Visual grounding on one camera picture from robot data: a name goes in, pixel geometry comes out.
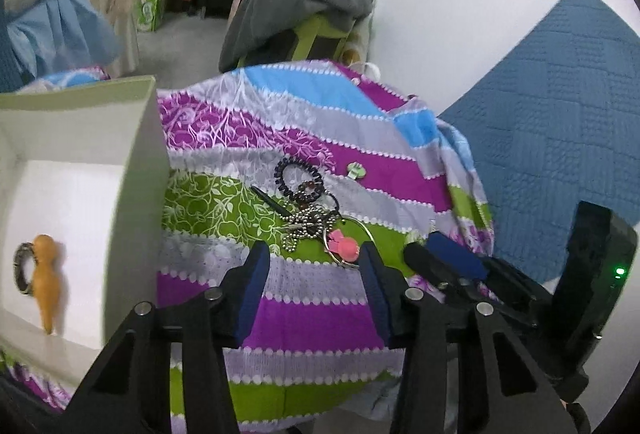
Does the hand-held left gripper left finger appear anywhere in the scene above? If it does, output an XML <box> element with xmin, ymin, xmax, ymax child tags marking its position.
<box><xmin>70</xmin><ymin>241</ymin><xmax>271</xmax><ymax>434</ymax></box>

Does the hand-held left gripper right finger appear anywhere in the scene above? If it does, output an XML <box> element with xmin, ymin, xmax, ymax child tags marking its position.
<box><xmin>357</xmin><ymin>241</ymin><xmax>572</xmax><ymax>434</ymax></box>

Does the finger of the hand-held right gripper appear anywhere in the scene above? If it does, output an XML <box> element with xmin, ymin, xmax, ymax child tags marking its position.
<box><xmin>404</xmin><ymin>243</ymin><xmax>473</xmax><ymax>299</ymax></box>
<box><xmin>427</xmin><ymin>231</ymin><xmax>541</xmax><ymax>312</ymax></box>

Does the pink charm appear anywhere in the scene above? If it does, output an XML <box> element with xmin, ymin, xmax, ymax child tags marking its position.
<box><xmin>327</xmin><ymin>229</ymin><xmax>362</xmax><ymax>265</ymax></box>

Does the black hair stick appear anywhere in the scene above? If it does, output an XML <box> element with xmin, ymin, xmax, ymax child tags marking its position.
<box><xmin>250</xmin><ymin>185</ymin><xmax>297</xmax><ymax>221</ymax></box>

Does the white cardboard box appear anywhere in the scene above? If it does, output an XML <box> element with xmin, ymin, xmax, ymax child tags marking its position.
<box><xmin>0</xmin><ymin>76</ymin><xmax>172</xmax><ymax>390</ymax></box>

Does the striped floral cloth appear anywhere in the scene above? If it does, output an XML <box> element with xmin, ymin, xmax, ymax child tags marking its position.
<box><xmin>0</xmin><ymin>58</ymin><xmax>496</xmax><ymax>434</ymax></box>

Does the blue quilted blanket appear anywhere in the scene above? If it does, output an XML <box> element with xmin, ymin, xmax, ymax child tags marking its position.
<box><xmin>437</xmin><ymin>0</ymin><xmax>640</xmax><ymax>295</ymax></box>

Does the orange figurine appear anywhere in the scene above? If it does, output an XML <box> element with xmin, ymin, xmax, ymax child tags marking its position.
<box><xmin>31</xmin><ymin>235</ymin><xmax>66</xmax><ymax>335</ymax></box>

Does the green stool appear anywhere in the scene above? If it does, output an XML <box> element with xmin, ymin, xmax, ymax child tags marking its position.
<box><xmin>237</xmin><ymin>14</ymin><xmax>362</xmax><ymax>67</ymax></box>

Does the beige cloth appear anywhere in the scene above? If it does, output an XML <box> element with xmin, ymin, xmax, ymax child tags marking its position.
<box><xmin>82</xmin><ymin>0</ymin><xmax>142</xmax><ymax>79</ymax></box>

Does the light blue cloth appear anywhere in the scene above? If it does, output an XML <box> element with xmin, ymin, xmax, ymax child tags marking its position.
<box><xmin>5</xmin><ymin>0</ymin><xmax>124</xmax><ymax>80</ymax></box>

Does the brown beaded bracelet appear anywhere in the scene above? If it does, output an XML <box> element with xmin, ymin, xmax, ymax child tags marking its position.
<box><xmin>292</xmin><ymin>180</ymin><xmax>327</xmax><ymax>205</ymax></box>

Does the white cord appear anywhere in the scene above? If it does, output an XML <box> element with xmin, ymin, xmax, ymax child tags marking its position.
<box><xmin>349</xmin><ymin>60</ymin><xmax>382</xmax><ymax>80</ymax></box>

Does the dark metal ring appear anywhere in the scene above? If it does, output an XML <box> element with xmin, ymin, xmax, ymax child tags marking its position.
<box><xmin>12</xmin><ymin>242</ymin><xmax>39</xmax><ymax>297</ymax></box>

